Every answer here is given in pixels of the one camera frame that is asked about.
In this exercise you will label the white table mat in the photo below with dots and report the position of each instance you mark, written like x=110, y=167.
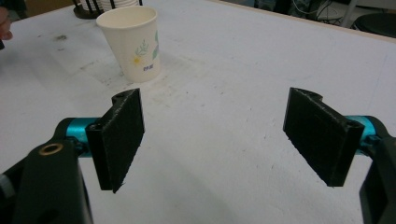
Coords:
x=218, y=93

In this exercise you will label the short stack of paper cups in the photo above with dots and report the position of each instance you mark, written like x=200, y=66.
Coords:
x=85, y=3

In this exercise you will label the tall stack of paper cups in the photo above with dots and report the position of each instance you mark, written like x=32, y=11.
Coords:
x=121, y=3

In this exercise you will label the white desk leg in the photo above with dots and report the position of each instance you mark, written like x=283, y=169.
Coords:
x=349, y=12

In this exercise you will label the single floral white paper cup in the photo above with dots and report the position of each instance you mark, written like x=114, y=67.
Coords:
x=130, y=40

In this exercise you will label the black round stool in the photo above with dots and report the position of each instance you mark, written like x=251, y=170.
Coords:
x=378, y=25

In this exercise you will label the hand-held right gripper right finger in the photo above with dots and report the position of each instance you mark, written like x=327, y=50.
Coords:
x=320, y=137

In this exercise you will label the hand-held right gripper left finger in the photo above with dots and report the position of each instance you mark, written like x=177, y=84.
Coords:
x=120, y=140

